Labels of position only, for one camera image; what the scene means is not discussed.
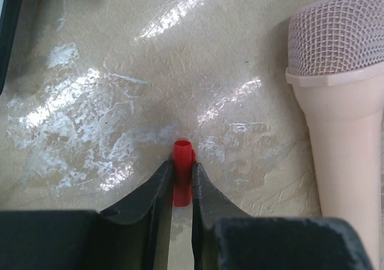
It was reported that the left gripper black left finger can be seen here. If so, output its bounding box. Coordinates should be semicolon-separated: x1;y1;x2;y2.
1;160;174;269

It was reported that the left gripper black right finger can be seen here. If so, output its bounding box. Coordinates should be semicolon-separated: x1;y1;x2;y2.
192;163;373;269

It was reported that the red marker cap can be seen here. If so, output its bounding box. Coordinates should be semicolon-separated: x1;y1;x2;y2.
173;140;196;208

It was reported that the white whiteboard black frame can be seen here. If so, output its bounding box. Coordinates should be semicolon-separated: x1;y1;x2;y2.
1;0;22;92

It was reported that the pink toy microphone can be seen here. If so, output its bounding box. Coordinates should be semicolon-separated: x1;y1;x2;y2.
286;0;383;269

